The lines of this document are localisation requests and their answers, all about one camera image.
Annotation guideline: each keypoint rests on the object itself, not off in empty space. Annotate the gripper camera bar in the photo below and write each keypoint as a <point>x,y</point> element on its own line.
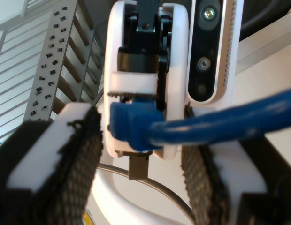
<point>204,47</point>

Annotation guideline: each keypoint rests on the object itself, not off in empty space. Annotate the black server rack frame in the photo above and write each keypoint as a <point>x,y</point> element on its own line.
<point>48,70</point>

